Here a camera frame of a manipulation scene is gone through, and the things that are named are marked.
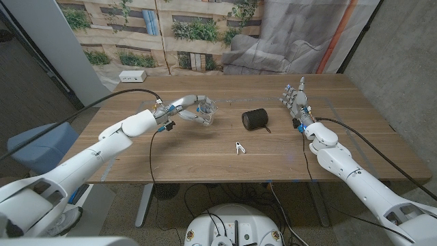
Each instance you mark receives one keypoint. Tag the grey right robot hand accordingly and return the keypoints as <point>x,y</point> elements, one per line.
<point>300,106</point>

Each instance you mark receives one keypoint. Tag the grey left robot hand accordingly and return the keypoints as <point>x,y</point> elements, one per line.
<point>170,110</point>

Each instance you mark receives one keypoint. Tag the clear glass beaker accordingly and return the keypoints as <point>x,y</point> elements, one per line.
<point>209,112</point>

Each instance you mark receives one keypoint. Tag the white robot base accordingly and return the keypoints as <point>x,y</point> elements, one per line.
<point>232,218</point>

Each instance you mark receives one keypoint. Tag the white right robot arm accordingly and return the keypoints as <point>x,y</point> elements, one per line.
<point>358,184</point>

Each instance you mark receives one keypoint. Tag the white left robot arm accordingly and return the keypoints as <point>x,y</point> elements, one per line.
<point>85,160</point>

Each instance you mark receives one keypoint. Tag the black cylindrical speaker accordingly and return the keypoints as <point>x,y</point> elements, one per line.
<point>255,119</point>

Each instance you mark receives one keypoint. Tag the white plastic clip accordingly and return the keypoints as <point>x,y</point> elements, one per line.
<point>239,147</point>

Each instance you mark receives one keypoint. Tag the white power strip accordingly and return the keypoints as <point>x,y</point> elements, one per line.
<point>132,76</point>

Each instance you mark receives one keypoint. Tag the round black floor fan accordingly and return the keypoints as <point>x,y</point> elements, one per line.
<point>165,191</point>

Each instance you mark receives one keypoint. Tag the printed fabric backdrop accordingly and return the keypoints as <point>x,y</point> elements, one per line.
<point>205,34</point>

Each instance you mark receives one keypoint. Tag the grey table leg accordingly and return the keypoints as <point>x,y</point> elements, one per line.
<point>143,208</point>
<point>321,212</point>

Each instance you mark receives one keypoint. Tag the white floor platform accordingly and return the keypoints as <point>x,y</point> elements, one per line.
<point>99,205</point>

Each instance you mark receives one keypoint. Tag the blue foot pedals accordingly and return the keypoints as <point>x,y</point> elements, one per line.
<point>75,196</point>

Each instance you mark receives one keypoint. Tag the blue-grey upholstered stool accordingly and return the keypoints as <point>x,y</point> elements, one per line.
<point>34,150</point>

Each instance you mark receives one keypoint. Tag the grey sneaker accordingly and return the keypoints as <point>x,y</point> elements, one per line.
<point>70,218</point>

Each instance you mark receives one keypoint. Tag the white robot chest cover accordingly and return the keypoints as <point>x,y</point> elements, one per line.
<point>68,242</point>

